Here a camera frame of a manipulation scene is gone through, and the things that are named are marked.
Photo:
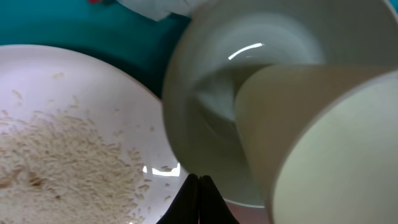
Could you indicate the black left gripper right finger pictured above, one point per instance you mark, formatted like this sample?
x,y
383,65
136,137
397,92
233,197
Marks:
x,y
212,207

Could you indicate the white napkin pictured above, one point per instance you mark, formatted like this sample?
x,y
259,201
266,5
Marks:
x,y
157,10

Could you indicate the teal plastic tray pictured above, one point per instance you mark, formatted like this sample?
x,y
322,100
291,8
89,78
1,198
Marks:
x,y
93,28

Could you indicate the pile of white rice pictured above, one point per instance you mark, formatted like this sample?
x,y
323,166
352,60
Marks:
x,y
81,158

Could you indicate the grey metal bowl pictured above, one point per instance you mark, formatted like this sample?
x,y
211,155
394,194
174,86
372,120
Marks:
x,y
227,41

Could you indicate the large white plate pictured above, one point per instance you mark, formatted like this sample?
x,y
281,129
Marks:
x,y
56,70

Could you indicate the white paper cup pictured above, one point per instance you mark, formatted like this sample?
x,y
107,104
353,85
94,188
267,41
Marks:
x,y
321,142

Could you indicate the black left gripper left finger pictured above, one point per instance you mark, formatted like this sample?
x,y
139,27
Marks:
x,y
184,208

